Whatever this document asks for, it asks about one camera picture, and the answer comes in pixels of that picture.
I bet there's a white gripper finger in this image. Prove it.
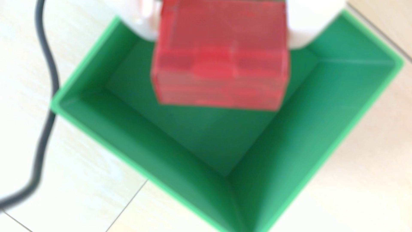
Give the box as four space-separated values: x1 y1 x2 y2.
106 0 162 42
285 0 347 50

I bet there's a red rectangular block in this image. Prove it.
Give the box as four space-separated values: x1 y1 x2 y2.
150 0 289 112

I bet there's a green open box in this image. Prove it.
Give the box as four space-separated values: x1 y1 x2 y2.
50 8 405 232

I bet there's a dark camera cable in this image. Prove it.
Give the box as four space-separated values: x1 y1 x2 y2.
0 0 61 211

